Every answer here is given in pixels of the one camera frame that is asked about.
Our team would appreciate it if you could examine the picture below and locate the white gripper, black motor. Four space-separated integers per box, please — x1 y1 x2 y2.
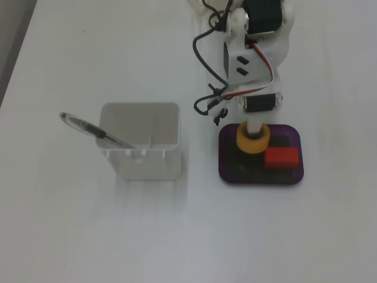
234 70 286 138

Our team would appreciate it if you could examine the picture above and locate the yellow tape roll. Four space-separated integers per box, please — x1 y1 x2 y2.
236 121 271 156

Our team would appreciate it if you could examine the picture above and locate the white plastic box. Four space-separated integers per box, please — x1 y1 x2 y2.
95 102 181 181

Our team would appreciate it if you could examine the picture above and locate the red ribbed block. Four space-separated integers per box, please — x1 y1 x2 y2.
263 147 300 170

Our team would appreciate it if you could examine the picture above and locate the black mat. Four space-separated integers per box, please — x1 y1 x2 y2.
227 134 293 181

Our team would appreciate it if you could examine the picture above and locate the purple plastic tray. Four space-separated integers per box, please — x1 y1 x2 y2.
218 123 305 187

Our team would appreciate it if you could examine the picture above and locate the white slotted housing block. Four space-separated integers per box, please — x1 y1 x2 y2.
223 41 267 88

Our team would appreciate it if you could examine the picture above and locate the clear black ballpoint pen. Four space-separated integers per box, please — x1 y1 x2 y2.
59 111 137 150

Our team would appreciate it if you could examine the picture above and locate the red white servo wire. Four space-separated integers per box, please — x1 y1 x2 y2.
222 38 279 100

